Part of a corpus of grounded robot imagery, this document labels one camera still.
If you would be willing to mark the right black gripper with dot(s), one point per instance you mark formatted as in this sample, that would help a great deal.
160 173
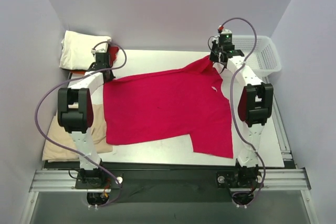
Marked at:
215 56

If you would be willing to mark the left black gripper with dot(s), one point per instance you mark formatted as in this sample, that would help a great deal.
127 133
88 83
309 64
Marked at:
108 75

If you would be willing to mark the magenta red t shirt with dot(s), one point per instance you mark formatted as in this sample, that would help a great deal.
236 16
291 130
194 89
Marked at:
156 106

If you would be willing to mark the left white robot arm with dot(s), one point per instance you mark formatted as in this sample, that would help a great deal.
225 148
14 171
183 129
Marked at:
75 110

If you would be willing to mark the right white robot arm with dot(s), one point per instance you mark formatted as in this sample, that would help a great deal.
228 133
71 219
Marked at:
255 104

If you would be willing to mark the folded red orange shirts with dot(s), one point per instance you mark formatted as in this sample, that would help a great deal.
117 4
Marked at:
112 50

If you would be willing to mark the folded white t shirt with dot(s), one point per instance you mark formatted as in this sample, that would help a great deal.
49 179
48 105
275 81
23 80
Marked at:
76 50

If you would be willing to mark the white plastic basket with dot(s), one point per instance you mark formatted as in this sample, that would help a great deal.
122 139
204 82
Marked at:
265 59

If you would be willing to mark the folded beige t shirt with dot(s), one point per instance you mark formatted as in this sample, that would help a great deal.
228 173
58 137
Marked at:
54 153

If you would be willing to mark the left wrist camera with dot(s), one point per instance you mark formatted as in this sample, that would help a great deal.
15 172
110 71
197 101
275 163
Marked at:
100 47

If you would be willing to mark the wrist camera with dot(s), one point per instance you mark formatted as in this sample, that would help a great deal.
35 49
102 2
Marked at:
100 47
224 36

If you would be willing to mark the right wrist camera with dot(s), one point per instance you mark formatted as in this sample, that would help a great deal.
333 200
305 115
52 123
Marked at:
224 36

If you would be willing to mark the aluminium right side rail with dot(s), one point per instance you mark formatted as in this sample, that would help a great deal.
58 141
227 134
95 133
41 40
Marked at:
280 131

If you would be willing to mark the aluminium rail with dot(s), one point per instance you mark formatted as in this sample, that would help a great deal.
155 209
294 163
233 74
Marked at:
280 131
276 179

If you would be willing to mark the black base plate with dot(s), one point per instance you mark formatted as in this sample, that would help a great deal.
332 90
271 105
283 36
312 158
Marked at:
170 183

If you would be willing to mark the aluminium front rail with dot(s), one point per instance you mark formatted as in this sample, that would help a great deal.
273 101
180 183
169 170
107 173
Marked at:
276 179

